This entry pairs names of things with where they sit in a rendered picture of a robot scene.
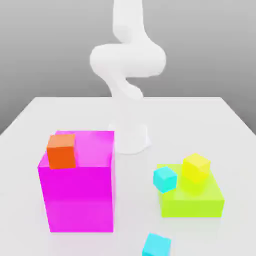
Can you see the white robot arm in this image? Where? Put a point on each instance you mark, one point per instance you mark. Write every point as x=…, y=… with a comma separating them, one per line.
x=128, y=58

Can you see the small cyan cube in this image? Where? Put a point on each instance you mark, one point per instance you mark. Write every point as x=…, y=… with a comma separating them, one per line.
x=156, y=246
x=165, y=180

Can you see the small orange cube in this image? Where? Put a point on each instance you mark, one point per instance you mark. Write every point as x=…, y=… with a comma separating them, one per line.
x=61, y=156

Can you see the small yellow cube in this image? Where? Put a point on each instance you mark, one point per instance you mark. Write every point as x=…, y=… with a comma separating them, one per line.
x=195, y=170

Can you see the large magenta box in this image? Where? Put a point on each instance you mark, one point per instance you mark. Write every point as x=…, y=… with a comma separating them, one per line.
x=80, y=198

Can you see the large lime green box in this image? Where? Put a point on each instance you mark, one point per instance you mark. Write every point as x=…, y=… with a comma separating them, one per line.
x=192, y=202

